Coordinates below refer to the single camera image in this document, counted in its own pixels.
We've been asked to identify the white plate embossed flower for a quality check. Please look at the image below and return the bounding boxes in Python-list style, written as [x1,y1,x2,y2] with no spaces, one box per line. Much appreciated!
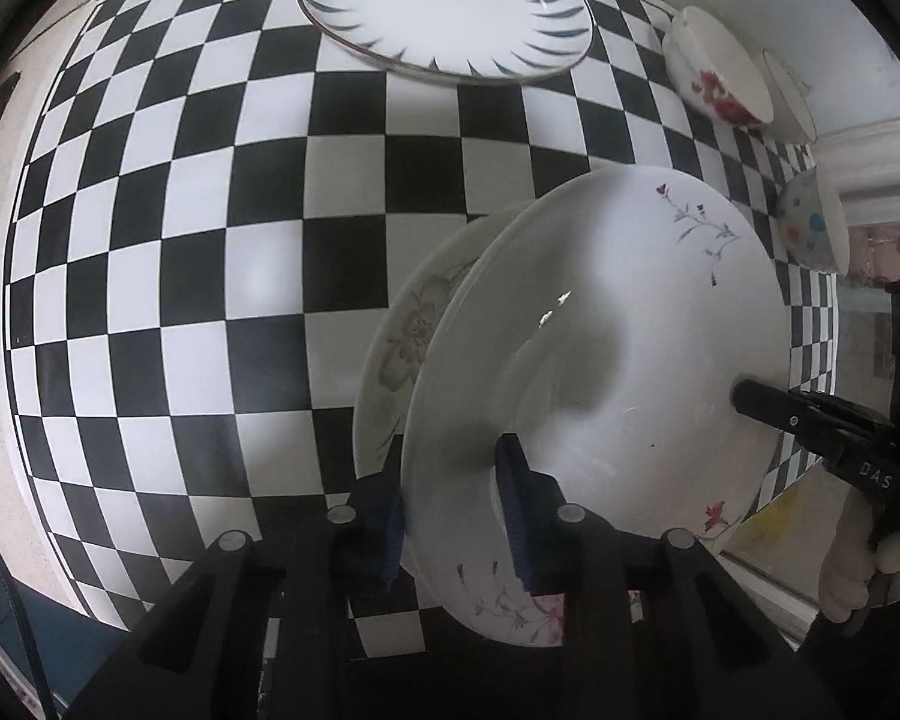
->
[352,202,530,478]

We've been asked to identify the white plate small floral print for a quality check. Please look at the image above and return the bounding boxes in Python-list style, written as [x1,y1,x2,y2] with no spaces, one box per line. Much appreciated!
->
[401,166,790,647]

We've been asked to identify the white bowl coloured dots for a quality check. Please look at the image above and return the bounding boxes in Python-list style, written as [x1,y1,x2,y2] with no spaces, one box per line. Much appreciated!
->
[777,166,850,277]

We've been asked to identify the white bowl red flowers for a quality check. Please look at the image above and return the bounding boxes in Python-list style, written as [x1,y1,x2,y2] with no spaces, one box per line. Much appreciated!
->
[662,5,774,128]

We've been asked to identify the white plate blue leaf pattern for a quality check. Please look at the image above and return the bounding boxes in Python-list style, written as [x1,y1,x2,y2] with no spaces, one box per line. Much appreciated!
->
[299,0,593,85]

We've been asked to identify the white bowl dark rim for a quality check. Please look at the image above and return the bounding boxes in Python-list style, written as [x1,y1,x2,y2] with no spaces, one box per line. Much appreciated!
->
[759,49,818,145]

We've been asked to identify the white gloved right hand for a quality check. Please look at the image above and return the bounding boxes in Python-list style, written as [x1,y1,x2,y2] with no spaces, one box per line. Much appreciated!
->
[818,488,900,622]

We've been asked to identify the checkered black white mat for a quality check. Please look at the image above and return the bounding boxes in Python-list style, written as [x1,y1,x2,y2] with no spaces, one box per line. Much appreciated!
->
[4,0,809,629]

